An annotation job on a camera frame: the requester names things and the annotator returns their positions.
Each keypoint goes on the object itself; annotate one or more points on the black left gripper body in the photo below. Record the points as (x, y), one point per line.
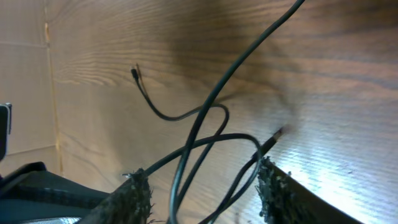
(32, 194)

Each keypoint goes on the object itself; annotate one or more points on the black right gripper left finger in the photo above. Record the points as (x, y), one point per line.
(128, 204)

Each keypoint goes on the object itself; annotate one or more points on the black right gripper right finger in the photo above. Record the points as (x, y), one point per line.
(284, 200)

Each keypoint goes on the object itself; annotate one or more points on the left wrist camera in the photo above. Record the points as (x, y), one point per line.
(5, 127)

